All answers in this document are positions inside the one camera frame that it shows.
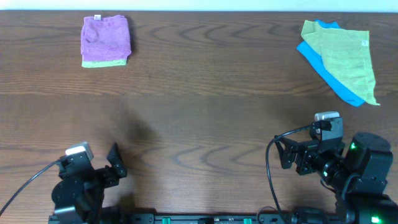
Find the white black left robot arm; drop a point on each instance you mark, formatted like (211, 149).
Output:
(79, 196)

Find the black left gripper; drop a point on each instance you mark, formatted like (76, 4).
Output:
(106, 173)

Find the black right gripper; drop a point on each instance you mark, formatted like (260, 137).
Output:
(306, 152)

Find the blue cloth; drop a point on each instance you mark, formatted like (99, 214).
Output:
(326, 74)

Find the purple microfiber cloth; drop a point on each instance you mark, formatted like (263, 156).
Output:
(105, 38)

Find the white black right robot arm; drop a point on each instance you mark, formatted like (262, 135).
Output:
(357, 179)

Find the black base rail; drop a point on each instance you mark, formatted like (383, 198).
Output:
(148, 218)

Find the folded green cloth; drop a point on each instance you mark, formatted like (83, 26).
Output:
(101, 64)

